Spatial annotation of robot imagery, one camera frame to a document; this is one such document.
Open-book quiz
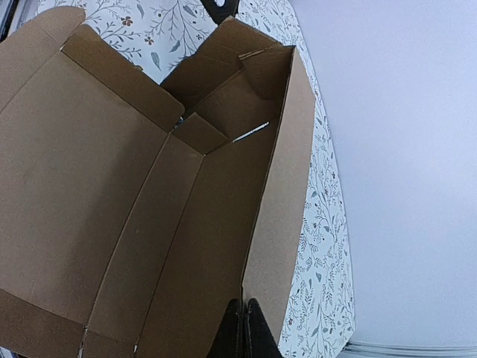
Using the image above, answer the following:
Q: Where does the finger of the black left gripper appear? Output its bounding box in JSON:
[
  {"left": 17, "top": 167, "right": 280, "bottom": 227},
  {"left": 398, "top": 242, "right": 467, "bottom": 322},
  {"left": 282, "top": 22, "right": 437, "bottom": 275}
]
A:
[{"left": 200, "top": 0, "right": 240, "bottom": 25}]

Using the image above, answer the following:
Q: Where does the floral patterned table mat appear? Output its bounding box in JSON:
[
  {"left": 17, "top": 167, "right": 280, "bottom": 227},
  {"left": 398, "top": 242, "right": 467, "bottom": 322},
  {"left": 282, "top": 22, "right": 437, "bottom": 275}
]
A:
[{"left": 77, "top": 1, "right": 356, "bottom": 357}]

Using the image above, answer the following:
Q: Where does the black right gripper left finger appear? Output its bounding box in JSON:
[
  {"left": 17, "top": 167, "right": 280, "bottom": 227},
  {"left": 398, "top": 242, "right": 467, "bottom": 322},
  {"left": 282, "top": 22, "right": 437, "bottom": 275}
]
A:
[{"left": 208, "top": 298, "right": 244, "bottom": 358}]

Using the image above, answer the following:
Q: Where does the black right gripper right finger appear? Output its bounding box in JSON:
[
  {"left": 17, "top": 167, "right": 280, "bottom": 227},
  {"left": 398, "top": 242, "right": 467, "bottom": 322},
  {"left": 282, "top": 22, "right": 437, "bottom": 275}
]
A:
[{"left": 244, "top": 298, "right": 280, "bottom": 358}]

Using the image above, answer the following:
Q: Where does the brown cardboard box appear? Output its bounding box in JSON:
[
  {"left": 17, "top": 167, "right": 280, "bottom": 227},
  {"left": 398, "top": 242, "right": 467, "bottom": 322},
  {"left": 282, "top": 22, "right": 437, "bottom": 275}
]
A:
[{"left": 1, "top": 6, "right": 315, "bottom": 357}]

